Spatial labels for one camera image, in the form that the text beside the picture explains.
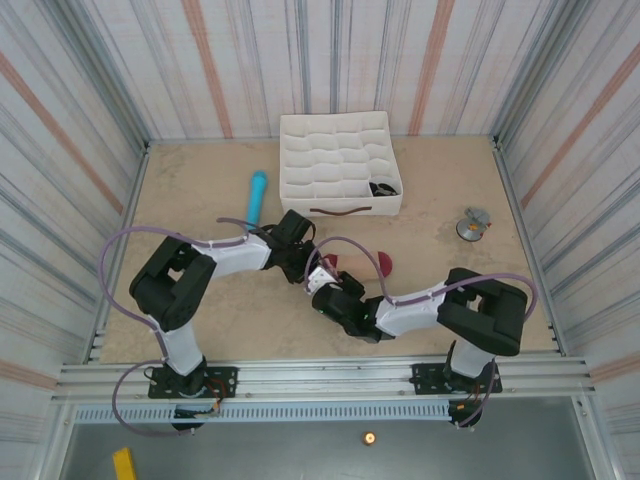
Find beige sock with maroon toe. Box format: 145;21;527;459
319;251;396;284

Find white fabric organizer box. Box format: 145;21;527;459
278;110;405;219

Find turquoise plastic tube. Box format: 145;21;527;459
244;170;269;224

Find small grey metal toy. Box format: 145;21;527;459
455;205;494;242

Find aluminium side profile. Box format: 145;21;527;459
491;133;569;357
82;141;152;364

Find yellow block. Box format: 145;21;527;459
112;447;138;480

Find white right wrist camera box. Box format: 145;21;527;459
303;263;342;297

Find brown organizer handle strap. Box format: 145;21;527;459
308;204;374;218

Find aluminium mounting rail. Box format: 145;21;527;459
51;355;600;404

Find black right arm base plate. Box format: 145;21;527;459
410;362;503;396

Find grey slotted cable duct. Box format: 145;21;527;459
72;402;452;423

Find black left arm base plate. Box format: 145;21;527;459
148;366;239;400

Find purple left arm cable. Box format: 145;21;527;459
101;215;261;439

